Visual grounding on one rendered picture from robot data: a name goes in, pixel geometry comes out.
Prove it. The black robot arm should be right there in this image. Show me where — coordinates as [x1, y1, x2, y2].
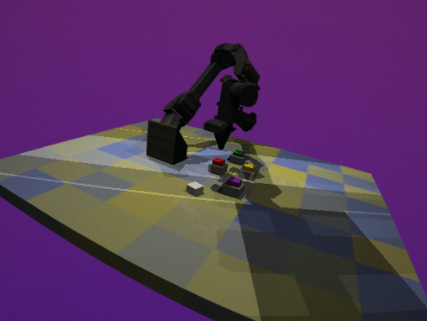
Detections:
[160, 42, 261, 132]

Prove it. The yellow button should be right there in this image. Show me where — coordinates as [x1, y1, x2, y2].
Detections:
[239, 163, 258, 181]

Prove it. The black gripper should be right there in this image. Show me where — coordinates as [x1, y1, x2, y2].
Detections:
[203, 98, 240, 150]

